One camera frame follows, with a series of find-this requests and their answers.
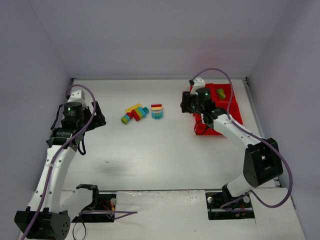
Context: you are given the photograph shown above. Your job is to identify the large green lego brick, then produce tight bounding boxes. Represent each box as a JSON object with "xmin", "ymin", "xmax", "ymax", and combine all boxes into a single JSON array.
[{"xmin": 135, "ymin": 107, "xmax": 146, "ymax": 120}]

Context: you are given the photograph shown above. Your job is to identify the large red lego brick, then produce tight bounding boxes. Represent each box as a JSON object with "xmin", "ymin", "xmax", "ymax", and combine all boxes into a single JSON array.
[{"xmin": 131, "ymin": 109, "xmax": 141, "ymax": 122}]

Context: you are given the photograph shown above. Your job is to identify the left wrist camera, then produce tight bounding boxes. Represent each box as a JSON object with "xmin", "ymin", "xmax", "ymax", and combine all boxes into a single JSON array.
[{"xmin": 67, "ymin": 90, "xmax": 87, "ymax": 106}]

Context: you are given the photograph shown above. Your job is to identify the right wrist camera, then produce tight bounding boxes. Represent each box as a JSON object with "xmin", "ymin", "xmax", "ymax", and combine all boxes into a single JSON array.
[{"xmin": 189, "ymin": 77, "xmax": 206, "ymax": 95}]

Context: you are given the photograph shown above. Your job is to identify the yellow lego plate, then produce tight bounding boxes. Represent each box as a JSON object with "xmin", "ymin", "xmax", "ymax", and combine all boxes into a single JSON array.
[{"xmin": 125, "ymin": 103, "xmax": 142, "ymax": 113}]

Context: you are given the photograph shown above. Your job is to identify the blue frog lego brick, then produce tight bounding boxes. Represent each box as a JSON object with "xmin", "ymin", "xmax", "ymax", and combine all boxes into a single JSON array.
[{"xmin": 151, "ymin": 110, "xmax": 163, "ymax": 119}]

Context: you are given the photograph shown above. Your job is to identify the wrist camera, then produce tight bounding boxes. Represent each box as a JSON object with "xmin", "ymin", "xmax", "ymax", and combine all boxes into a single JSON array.
[
  {"xmin": 189, "ymin": 77, "xmax": 206, "ymax": 95},
  {"xmin": 67, "ymin": 90, "xmax": 87, "ymax": 106}
]

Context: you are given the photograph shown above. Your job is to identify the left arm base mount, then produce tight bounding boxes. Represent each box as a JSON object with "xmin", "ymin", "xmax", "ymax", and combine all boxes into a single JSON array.
[{"xmin": 72, "ymin": 184, "xmax": 117, "ymax": 223}]

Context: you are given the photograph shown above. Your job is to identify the small red lego brick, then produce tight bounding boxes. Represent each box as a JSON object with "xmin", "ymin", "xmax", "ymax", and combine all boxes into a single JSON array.
[{"xmin": 126, "ymin": 112, "xmax": 133, "ymax": 119}]

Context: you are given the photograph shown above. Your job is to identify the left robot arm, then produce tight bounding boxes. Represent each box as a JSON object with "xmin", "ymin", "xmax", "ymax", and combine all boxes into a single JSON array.
[{"xmin": 14, "ymin": 100, "xmax": 106, "ymax": 240}]

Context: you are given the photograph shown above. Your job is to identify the red four-compartment tray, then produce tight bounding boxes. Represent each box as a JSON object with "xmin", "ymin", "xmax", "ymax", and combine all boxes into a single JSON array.
[{"xmin": 193, "ymin": 83, "xmax": 243, "ymax": 136}]

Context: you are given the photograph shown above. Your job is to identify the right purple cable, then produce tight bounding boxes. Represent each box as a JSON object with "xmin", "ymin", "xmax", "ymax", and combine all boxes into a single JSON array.
[{"xmin": 189, "ymin": 68, "xmax": 294, "ymax": 213}]

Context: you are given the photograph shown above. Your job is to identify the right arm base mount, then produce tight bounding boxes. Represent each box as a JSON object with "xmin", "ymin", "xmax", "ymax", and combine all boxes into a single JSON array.
[{"xmin": 205, "ymin": 190, "xmax": 255, "ymax": 221}]

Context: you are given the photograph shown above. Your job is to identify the small green lego brick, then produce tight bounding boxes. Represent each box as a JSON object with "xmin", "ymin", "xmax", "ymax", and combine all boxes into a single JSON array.
[{"xmin": 121, "ymin": 117, "xmax": 128, "ymax": 125}]

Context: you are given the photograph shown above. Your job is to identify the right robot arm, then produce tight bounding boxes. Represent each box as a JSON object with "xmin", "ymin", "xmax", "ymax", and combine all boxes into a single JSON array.
[{"xmin": 180, "ymin": 87, "xmax": 283, "ymax": 202}]

